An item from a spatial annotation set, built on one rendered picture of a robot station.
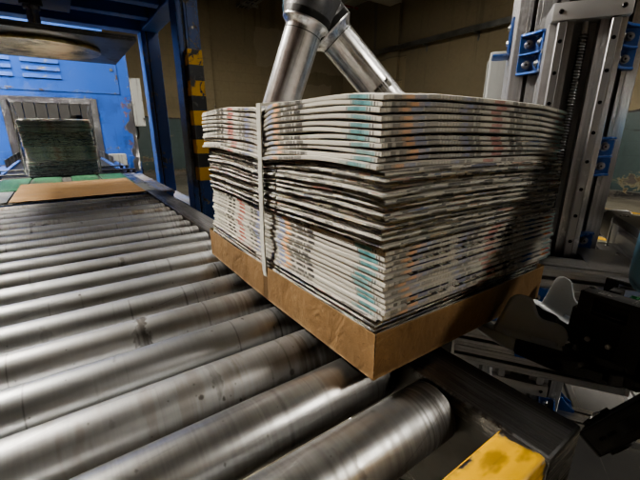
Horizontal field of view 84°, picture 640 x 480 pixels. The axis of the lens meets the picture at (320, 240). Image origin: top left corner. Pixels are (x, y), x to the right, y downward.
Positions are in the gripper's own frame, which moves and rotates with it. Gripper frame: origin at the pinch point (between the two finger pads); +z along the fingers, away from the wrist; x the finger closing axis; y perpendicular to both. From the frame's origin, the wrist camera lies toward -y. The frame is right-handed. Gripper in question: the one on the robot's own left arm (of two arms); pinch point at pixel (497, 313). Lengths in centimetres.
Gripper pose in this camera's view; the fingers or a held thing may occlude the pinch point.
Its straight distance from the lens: 49.8
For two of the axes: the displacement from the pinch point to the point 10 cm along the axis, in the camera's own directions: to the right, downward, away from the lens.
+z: -5.8, -2.4, 7.8
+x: -8.1, 1.1, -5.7
